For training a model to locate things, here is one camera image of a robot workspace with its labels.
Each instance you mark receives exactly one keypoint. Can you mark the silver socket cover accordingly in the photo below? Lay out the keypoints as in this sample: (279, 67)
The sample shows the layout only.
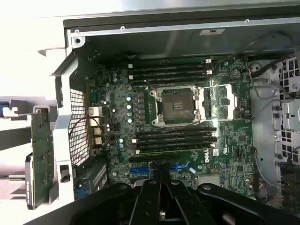
(228, 103)

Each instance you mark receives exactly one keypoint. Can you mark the blue disk carrier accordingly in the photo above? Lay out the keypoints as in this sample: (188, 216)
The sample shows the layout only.
(2, 109)

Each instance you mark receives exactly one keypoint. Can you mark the blue expansion slot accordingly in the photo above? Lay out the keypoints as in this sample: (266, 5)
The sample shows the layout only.
(139, 171)

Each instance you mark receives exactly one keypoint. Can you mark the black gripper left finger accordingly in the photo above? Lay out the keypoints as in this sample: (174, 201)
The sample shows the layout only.
(147, 201)

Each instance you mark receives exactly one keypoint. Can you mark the open black PC case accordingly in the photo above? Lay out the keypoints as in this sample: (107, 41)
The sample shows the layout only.
(150, 44)

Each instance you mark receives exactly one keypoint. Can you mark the green RAM stick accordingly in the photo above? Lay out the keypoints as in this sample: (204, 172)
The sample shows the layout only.
(154, 152)

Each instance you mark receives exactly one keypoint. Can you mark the black expansion slot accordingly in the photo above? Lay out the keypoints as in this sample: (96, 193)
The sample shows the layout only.
(152, 159)

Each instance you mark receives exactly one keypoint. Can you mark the black RAM slot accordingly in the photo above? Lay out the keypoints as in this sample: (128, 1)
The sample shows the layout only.
(175, 142)
(168, 63)
(168, 80)
(168, 74)
(168, 69)
(175, 131)
(175, 137)

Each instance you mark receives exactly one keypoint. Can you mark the silver chipset heat sink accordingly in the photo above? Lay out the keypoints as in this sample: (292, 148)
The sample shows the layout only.
(208, 181)

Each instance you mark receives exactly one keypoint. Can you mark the coin cell battery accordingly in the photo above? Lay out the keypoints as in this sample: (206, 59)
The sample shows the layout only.
(234, 73)

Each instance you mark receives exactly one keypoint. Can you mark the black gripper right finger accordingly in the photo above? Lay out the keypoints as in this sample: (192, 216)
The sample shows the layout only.
(185, 206)

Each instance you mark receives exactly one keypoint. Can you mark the silver disk bay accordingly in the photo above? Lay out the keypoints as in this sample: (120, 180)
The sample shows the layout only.
(289, 117)

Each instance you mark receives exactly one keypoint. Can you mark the grey parts rack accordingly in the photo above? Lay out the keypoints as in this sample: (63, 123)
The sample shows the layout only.
(23, 102)

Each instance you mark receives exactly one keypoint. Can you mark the green motherboard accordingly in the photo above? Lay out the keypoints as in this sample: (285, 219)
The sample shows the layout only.
(234, 145)

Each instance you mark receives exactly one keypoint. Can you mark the CPU socket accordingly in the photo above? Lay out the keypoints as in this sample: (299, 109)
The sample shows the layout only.
(174, 106)

